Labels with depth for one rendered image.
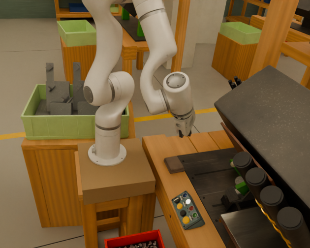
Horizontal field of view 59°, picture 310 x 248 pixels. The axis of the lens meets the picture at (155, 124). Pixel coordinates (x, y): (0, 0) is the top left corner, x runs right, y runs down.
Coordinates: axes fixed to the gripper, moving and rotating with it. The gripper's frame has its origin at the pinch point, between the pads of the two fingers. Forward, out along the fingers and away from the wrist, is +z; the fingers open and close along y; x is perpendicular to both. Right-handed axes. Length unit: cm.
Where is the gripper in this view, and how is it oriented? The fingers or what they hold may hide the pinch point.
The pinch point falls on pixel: (186, 131)
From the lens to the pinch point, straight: 111.4
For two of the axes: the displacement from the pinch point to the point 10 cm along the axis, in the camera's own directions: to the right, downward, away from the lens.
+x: -9.0, -2.4, 3.8
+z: 2.1, 5.2, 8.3
